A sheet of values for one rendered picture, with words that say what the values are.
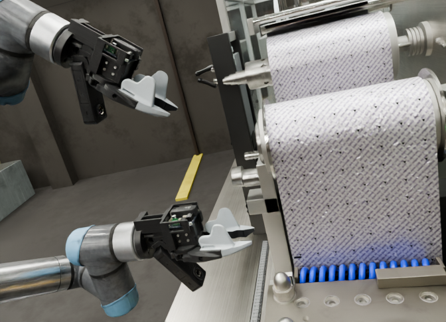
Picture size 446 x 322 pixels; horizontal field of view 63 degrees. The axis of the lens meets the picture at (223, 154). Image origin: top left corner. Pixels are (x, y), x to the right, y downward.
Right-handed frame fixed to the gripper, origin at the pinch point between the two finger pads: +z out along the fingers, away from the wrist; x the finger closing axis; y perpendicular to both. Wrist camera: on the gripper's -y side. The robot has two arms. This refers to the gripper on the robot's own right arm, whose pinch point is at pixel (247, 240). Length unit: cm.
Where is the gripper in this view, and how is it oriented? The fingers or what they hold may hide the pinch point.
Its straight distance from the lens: 68.0
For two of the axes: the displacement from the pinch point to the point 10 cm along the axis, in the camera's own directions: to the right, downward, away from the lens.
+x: 1.9, -3.5, 9.2
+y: -2.3, -9.2, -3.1
